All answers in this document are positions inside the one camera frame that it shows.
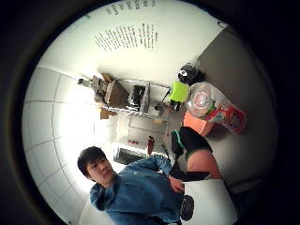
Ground red bottle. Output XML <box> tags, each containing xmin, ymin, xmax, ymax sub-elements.
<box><xmin>146</xmin><ymin>135</ymin><xmax>156</xmax><ymax>157</ymax></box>

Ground black round object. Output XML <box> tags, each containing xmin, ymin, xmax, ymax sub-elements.
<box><xmin>180</xmin><ymin>194</ymin><xmax>195</xmax><ymax>222</ymax></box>

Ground lime green cup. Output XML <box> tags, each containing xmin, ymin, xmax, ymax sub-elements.
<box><xmin>169</xmin><ymin>81</ymin><xmax>190</xmax><ymax>104</ymax></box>

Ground black keyboard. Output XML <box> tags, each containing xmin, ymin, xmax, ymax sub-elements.
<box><xmin>112</xmin><ymin>146</ymin><xmax>148</xmax><ymax>166</ymax></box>

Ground the person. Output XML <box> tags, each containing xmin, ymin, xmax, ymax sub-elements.
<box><xmin>77</xmin><ymin>145</ymin><xmax>188</xmax><ymax>225</ymax></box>

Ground black soft toy white eyes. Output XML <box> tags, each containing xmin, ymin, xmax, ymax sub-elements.
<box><xmin>177</xmin><ymin>63</ymin><xmax>206</xmax><ymax>86</ymax></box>

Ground white desk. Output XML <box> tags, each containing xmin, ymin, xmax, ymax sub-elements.
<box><xmin>115</xmin><ymin>112</ymin><xmax>172</xmax><ymax>154</ymax></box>

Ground metal shelf rack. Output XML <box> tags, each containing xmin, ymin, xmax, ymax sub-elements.
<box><xmin>78</xmin><ymin>73</ymin><xmax>173</xmax><ymax>120</ymax></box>

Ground clear plastic jar colourful label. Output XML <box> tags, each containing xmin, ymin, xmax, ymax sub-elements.
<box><xmin>185</xmin><ymin>82</ymin><xmax>248</xmax><ymax>135</ymax></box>

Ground brown cardboard box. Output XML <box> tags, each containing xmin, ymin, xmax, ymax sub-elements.
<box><xmin>91</xmin><ymin>74</ymin><xmax>129</xmax><ymax>109</ymax></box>

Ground orange bowl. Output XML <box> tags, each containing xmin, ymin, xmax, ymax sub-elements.
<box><xmin>182</xmin><ymin>111</ymin><xmax>215</xmax><ymax>138</ymax></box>

